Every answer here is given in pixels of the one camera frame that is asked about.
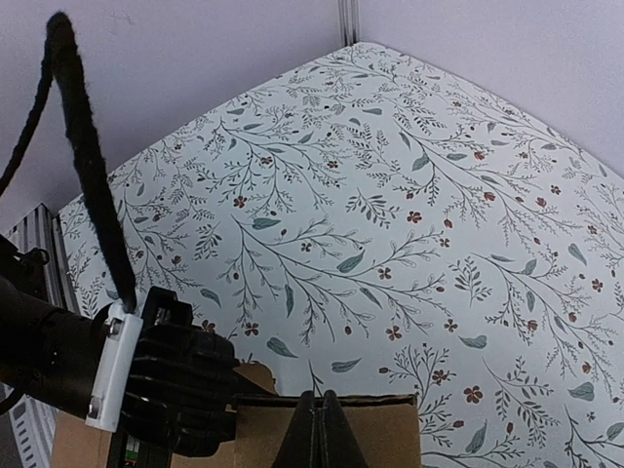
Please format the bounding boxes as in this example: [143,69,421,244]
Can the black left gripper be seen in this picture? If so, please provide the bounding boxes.
[1,279,106,417]

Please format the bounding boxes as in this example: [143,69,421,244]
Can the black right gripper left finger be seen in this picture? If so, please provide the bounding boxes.
[272,391,320,468]

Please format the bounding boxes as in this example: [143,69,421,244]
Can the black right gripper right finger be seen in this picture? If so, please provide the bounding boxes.
[319,390,368,468]

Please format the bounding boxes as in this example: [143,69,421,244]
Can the brown cardboard box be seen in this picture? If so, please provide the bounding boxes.
[51,363,422,467]

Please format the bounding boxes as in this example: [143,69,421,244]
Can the floral patterned table mat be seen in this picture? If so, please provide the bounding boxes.
[57,41,624,468]

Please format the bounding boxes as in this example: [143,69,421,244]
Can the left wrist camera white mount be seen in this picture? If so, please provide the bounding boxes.
[85,286,243,468]

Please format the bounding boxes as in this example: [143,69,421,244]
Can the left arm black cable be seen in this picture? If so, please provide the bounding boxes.
[0,10,140,313]

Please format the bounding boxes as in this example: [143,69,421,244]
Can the left aluminium frame post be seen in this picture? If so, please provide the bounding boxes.
[337,0,360,47]

